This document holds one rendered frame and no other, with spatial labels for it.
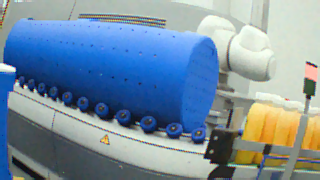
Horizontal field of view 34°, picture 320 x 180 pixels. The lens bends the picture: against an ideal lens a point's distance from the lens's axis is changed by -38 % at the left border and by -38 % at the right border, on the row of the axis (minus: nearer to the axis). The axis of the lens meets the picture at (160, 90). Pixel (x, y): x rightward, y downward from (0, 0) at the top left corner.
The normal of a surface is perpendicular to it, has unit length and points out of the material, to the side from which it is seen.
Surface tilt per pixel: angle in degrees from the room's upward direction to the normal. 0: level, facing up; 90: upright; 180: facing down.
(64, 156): 110
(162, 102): 116
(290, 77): 90
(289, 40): 90
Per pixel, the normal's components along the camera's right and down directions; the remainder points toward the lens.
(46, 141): -0.44, 0.30
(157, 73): -0.38, -0.07
